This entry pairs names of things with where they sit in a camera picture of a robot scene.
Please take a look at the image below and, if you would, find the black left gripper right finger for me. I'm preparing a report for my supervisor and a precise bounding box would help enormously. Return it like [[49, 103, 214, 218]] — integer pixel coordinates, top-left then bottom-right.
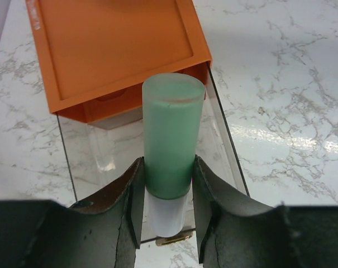
[[192, 156, 278, 267]]

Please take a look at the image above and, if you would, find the green tube white cap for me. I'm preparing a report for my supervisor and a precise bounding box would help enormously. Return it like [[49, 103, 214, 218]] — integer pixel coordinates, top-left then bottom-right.
[[142, 73, 205, 238]]

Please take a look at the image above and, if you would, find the clear drawer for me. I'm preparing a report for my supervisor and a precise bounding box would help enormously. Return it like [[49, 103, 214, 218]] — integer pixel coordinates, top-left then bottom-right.
[[58, 65, 247, 200]]

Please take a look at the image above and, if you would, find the orange drawer box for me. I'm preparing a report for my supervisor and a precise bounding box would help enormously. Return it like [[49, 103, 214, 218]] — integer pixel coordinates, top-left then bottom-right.
[[26, 1, 212, 123]]

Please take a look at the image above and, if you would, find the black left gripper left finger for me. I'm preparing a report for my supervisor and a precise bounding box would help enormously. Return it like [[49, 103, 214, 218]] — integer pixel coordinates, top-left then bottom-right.
[[70, 157, 145, 267]]

